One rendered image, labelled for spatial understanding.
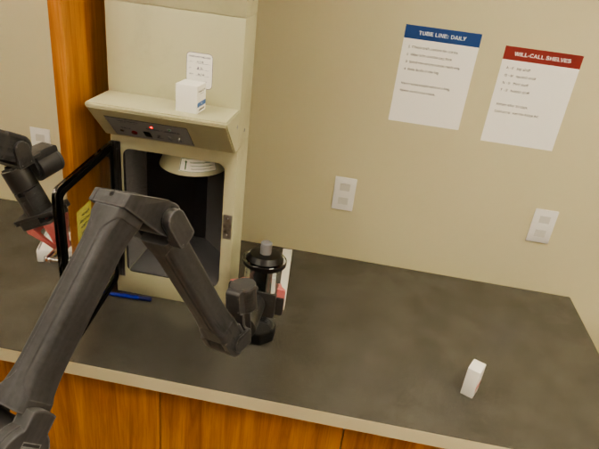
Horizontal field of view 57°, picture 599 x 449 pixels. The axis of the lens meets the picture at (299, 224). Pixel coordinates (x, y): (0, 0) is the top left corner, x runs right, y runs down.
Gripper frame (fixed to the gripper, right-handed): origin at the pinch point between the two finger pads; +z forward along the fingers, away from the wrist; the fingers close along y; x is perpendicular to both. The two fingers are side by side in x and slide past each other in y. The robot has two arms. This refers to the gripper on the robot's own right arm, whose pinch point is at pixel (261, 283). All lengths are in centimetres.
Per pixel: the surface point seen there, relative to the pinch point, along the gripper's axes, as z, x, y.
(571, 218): 50, -14, -86
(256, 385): -18.0, 16.3, -4.3
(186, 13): 4, -61, 24
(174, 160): 8.9, -25.1, 27.2
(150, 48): 5, -52, 32
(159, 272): 8.8, 8.0, 30.2
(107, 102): -4, -41, 38
